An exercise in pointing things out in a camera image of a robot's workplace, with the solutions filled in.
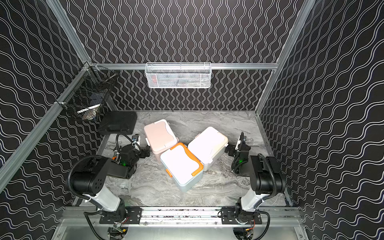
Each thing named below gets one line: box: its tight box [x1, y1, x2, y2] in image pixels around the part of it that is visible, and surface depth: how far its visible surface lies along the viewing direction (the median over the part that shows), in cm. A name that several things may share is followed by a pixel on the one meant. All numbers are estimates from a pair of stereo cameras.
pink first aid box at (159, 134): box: [144, 119, 179, 162], surface depth 90 cm
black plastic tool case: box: [98, 111, 138, 135], surface depth 106 cm
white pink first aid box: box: [187, 126, 229, 172], surface depth 87 cm
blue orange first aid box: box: [160, 142, 204, 193], surface depth 78 cm
